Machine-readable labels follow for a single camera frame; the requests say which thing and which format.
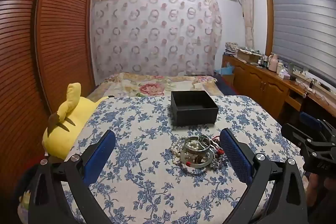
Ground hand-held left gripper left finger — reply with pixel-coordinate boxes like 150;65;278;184
26;130;116;224

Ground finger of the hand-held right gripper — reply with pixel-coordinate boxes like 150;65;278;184
300;111;336;144
280;123;319;152

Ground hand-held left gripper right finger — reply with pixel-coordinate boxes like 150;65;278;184
219;128;309;224

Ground red bead bracelet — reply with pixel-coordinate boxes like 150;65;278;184
209;135;224;157

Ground silver chain bracelet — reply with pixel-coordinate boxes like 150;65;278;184
209;155;229;170

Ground pale green jade bangle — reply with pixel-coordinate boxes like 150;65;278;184
179;145;214;169

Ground silver metal bangle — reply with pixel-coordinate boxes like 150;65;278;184
184;135;212;154

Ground white pearl necklace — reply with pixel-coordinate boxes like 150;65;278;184
171;140;203;165

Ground black jewelry box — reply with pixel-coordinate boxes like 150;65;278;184
171;90;219;127

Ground person's right hand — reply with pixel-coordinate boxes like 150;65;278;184
307;174;336;209

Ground yellow plush toy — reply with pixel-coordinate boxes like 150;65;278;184
43;82;116;161

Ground blue floral tablecloth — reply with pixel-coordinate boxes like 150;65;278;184
63;95;306;224

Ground white power strip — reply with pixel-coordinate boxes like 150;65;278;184
290;67;309;77

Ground wooden sideboard cabinet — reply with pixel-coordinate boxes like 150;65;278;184
222;53;336;130

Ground pink thermos jug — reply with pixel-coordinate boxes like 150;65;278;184
268;54;278;72

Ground navy blue bed sheet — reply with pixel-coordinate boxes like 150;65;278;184
214;70;239;96

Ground pink floral bedspread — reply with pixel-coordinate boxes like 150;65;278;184
87;72;218;106

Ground light blue bag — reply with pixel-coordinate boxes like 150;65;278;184
214;63;235;76

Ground cardboard box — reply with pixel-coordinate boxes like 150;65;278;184
236;49;259;63

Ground grey window blind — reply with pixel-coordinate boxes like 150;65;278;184
270;0;336;75

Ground patterned storage bag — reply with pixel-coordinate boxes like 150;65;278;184
225;42;238;55

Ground wooden louvered wardrobe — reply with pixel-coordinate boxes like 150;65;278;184
0;0;96;224

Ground cream window curtain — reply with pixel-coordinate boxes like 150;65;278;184
238;0;255;50

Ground ring patterned wall curtain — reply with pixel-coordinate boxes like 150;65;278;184
91;0;223;77

